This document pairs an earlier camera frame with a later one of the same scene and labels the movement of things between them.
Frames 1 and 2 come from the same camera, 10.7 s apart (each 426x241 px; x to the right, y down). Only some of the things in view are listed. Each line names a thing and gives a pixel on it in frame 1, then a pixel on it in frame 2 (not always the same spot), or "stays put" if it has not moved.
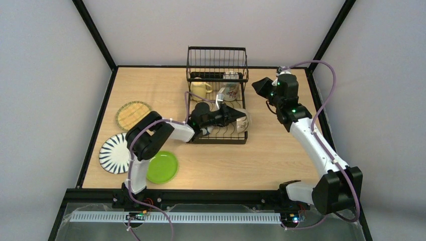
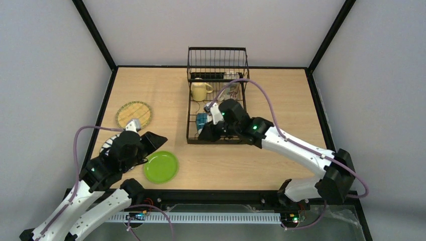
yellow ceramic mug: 200,89 stays put
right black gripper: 268,88 → 215,129
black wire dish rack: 216,75 stays put
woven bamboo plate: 130,112 stays put
